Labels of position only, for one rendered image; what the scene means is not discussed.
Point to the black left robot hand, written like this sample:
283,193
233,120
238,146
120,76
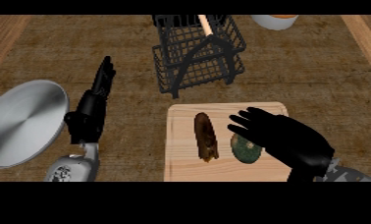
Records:
88,113

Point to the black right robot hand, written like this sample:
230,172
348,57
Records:
291,138

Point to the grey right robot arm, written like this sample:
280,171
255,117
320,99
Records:
344,173

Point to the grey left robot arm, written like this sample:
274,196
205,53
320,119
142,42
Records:
73,165

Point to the round green squash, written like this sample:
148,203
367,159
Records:
244,151

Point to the pale wooden cutting board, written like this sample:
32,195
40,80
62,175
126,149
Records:
217,162

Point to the round silver metal plate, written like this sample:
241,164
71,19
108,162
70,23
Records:
27,123

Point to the white bowl with orange contents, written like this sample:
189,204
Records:
273,21

